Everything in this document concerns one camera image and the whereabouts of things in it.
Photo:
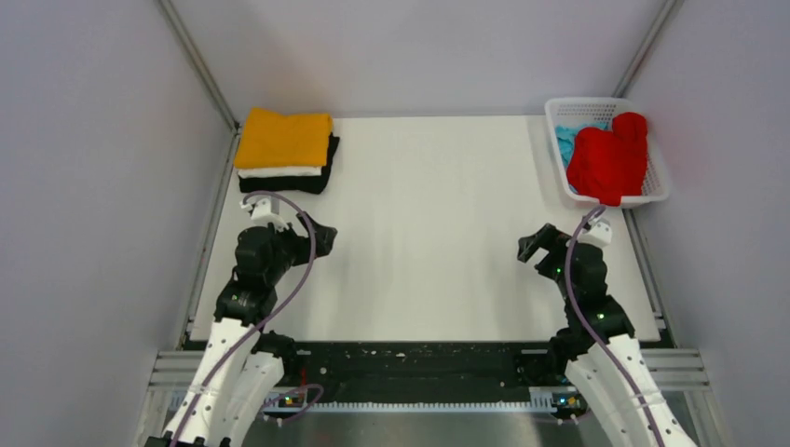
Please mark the folded orange t-shirt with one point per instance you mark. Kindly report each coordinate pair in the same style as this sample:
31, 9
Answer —
273, 140

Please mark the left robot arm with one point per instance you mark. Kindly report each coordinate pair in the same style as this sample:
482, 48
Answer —
242, 363

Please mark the folded black t-shirt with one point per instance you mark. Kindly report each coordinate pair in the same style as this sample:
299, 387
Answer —
314, 185

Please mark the red t-shirt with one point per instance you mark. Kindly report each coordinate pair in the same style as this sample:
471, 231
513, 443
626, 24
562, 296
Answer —
628, 157

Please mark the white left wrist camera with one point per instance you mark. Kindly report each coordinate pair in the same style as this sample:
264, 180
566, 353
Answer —
264, 211

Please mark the white plastic basket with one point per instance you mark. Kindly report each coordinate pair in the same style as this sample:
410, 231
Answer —
577, 112

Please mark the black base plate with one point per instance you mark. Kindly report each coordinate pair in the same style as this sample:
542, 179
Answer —
427, 372

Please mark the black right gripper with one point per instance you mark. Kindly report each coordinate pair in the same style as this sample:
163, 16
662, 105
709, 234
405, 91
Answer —
548, 237

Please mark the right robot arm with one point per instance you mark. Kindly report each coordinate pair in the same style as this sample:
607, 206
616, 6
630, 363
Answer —
597, 351

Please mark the folded white t-shirt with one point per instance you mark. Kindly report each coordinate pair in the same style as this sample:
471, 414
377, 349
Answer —
278, 172

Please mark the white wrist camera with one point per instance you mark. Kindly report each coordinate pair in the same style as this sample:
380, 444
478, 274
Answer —
598, 233
264, 211

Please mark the aluminium frame rail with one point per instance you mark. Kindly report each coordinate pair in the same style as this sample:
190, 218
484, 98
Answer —
547, 400

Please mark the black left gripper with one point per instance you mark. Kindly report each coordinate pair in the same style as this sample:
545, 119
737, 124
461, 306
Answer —
303, 243

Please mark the light blue t-shirt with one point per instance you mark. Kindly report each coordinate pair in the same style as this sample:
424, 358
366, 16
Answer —
566, 144

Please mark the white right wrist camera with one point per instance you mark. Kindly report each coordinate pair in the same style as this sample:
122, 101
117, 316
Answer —
598, 233

